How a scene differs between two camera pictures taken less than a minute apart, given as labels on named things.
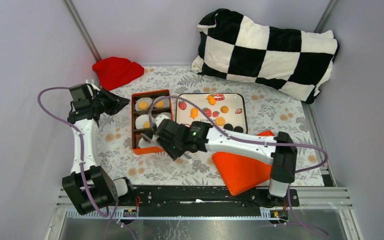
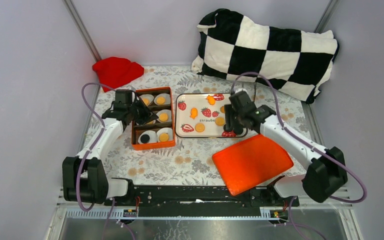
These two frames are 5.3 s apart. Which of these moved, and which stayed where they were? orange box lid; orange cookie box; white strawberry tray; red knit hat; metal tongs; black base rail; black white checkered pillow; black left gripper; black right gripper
Moved: metal tongs; black right gripper; black left gripper; orange cookie box
Stayed: white strawberry tray; red knit hat; orange box lid; black base rail; black white checkered pillow
